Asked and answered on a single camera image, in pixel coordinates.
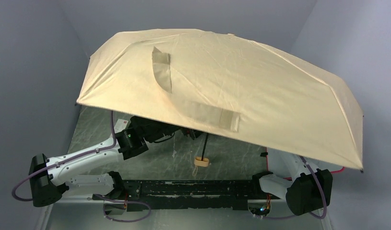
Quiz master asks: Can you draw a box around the pink-framed whiteboard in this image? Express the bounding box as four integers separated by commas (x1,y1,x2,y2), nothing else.
267,148,344,181

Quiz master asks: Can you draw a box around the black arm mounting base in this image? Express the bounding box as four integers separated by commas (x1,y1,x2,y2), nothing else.
103,180,277,212

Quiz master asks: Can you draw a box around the aluminium frame rail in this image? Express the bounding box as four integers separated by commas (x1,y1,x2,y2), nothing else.
54,195,127,204

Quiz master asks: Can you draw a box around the small white paper box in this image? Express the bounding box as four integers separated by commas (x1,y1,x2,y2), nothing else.
114,119,130,134

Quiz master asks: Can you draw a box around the beige folding umbrella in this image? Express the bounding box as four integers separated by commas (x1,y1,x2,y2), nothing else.
76,29,364,170

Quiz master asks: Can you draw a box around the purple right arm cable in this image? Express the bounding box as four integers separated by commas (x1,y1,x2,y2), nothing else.
253,155,328,220

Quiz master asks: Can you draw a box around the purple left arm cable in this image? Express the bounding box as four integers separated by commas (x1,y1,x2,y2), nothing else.
11,110,117,202

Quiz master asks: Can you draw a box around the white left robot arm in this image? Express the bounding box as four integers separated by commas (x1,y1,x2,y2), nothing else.
29,116,202,207

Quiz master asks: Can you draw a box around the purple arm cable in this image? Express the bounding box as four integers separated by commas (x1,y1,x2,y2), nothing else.
11,110,117,202
253,155,328,220

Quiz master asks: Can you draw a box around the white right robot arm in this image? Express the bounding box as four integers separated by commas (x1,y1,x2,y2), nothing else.
252,149,333,220

